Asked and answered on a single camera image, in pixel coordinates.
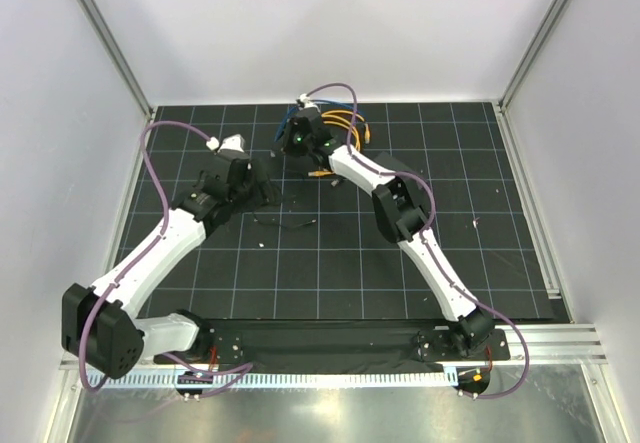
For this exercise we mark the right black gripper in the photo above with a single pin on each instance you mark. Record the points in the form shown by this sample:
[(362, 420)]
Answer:
[(290, 128)]

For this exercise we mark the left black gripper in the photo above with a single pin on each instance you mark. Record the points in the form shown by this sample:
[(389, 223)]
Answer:
[(250, 175)]

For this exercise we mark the yellow ethernet cable short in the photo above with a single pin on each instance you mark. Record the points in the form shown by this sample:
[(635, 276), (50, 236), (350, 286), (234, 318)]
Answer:
[(320, 173)]

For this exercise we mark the yellow ethernet cable long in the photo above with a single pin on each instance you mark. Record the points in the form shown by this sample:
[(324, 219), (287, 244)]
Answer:
[(348, 125)]

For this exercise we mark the black network switch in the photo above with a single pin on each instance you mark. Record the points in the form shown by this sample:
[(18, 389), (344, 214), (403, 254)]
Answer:
[(394, 168)]

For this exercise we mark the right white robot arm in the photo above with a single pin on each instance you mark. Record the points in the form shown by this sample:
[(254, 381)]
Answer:
[(404, 208)]

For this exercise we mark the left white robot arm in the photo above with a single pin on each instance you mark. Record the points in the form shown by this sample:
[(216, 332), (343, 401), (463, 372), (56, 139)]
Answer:
[(101, 323)]

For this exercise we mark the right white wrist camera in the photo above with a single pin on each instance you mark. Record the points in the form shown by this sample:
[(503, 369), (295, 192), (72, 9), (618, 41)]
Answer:
[(304, 101)]

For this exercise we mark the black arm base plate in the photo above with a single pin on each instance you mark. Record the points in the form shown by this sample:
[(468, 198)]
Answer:
[(344, 346)]

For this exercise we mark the left aluminium corner post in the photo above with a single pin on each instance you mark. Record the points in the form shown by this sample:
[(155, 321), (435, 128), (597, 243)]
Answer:
[(100, 26)]

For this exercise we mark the aluminium corner post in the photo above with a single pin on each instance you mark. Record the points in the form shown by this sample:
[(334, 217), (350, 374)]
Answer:
[(100, 26), (543, 33)]

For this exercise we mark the right aluminium corner post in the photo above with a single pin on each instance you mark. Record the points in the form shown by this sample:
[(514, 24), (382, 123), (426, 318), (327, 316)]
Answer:
[(543, 33)]

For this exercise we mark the aluminium frame rail front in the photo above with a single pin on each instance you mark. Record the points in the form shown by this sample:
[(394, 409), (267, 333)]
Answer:
[(534, 344)]

